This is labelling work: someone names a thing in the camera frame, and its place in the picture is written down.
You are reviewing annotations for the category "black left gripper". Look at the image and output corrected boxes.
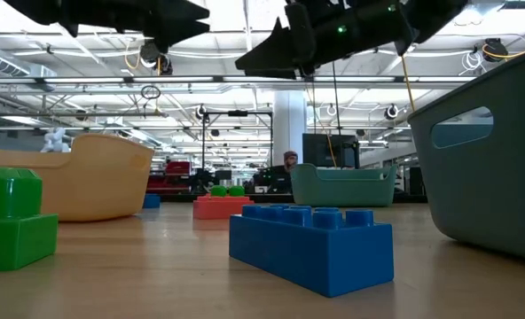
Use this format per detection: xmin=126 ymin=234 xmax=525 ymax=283
xmin=58 ymin=0 xmax=211 ymax=55

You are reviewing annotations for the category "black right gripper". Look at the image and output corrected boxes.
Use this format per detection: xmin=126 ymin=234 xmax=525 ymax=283
xmin=234 ymin=0 xmax=419 ymax=81

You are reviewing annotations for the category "green toy block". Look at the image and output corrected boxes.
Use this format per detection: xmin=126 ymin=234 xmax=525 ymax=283
xmin=209 ymin=184 xmax=247 ymax=198
xmin=0 ymin=167 xmax=59 ymax=273

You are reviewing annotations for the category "orange-red toy block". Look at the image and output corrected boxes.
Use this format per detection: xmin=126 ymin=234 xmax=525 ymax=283
xmin=192 ymin=195 xmax=255 ymax=221

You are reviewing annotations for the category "long ceiling light bar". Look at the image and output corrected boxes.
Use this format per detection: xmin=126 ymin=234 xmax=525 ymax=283
xmin=0 ymin=75 xmax=476 ymax=84

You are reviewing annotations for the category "white building pillar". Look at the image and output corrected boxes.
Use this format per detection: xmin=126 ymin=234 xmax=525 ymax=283
xmin=272 ymin=90 xmax=308 ymax=167

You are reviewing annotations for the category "dark computer monitor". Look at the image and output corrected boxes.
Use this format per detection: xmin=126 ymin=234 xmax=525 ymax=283
xmin=302 ymin=133 xmax=360 ymax=169

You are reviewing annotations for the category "person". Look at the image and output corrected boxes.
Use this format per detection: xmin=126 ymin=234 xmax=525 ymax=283
xmin=255 ymin=150 xmax=300 ymax=195

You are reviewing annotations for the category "red tool cabinet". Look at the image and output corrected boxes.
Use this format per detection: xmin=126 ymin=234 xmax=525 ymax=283
xmin=146 ymin=160 xmax=192 ymax=195

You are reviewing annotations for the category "teal green plastic bin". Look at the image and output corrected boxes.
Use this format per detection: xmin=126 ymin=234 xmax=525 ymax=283
xmin=289 ymin=163 xmax=399 ymax=208

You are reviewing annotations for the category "white figure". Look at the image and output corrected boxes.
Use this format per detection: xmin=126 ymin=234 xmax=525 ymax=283
xmin=40 ymin=127 xmax=73 ymax=154

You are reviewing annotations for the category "yellow plastic bin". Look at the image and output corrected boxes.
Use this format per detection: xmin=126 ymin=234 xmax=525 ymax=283
xmin=0 ymin=133 xmax=156 ymax=222

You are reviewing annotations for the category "blue-grey plastic bin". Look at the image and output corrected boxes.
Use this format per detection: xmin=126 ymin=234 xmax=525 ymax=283
xmin=407 ymin=46 xmax=525 ymax=263

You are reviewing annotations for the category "black hanging cable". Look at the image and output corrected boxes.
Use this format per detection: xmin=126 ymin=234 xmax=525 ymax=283
xmin=331 ymin=60 xmax=344 ymax=169

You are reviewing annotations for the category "thin yellow hanging cable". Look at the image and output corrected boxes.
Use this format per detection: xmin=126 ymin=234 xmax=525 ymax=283
xmin=304 ymin=79 xmax=338 ymax=168

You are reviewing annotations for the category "black metal rig frame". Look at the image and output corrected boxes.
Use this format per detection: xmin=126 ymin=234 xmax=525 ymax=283
xmin=201 ymin=110 xmax=274 ymax=178

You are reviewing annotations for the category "grey ceiling air duct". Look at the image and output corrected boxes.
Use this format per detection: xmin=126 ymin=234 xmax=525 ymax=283
xmin=0 ymin=43 xmax=58 ymax=79

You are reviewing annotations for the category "black aluminium table frame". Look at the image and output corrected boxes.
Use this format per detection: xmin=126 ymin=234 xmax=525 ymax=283
xmin=160 ymin=193 xmax=427 ymax=204

